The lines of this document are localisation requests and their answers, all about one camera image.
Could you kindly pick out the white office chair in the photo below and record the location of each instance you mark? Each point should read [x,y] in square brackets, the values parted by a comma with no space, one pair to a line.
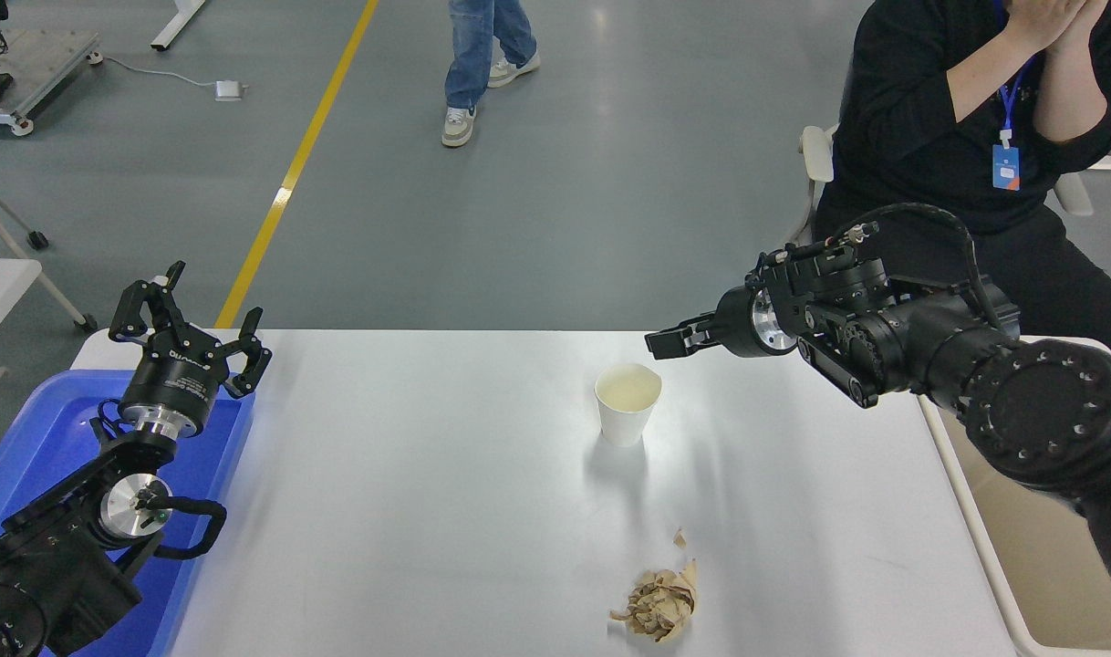
[815,151]

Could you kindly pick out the person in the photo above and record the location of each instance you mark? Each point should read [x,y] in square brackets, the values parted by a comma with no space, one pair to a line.
[473,55]
[902,137]

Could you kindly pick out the small tan paper scrap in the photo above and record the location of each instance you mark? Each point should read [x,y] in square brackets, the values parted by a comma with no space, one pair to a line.
[679,539]

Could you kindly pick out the blue plastic tray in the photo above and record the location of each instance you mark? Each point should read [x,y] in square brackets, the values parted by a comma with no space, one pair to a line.
[26,438]

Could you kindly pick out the grey wheeled metal platform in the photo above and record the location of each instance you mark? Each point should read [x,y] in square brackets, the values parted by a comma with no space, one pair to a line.
[45,55]

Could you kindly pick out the person's right hand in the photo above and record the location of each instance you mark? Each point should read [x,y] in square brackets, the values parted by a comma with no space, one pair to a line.
[1043,18]

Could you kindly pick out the person's left hand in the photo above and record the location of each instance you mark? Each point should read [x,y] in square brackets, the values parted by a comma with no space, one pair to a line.
[1089,26]

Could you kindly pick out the person's left forearm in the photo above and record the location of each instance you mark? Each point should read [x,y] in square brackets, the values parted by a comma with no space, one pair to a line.
[1071,100]

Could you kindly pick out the white paper cup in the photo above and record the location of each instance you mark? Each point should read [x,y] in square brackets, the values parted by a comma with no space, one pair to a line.
[627,420]

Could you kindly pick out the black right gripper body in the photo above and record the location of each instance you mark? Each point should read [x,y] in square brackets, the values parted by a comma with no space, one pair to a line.
[733,324]

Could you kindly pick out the person's right forearm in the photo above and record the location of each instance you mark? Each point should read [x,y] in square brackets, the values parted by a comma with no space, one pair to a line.
[998,78]

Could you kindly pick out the tan paper ball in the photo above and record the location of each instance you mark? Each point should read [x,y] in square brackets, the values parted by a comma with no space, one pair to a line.
[660,602]

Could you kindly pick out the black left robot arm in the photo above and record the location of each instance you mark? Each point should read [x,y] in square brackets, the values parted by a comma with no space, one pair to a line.
[58,557]

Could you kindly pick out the white metal stand leg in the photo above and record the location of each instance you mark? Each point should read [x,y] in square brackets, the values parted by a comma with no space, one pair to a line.
[180,23]

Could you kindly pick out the large pale plastic bin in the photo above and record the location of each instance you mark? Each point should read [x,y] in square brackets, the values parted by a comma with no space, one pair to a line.
[1021,566]

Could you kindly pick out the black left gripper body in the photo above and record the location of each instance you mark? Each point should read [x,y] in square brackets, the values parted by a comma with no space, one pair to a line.
[168,383]

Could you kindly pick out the white power adapter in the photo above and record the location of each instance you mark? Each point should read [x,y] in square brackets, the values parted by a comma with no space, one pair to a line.
[229,90]

